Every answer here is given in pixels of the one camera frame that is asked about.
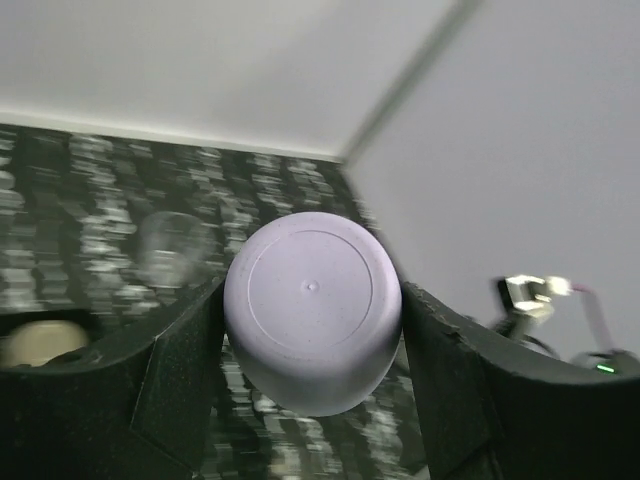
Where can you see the small beige mug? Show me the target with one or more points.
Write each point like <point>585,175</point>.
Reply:
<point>36,343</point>

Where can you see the lilac plastic cup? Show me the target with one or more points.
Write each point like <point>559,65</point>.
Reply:
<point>312,307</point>

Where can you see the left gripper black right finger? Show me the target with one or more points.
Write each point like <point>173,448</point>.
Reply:
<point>490,408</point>

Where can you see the tall clear glass tumbler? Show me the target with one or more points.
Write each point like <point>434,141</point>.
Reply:
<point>171,247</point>

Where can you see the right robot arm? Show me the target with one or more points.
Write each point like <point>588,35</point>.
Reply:
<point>615,362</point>

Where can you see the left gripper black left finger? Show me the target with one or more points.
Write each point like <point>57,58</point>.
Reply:
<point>133,404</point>

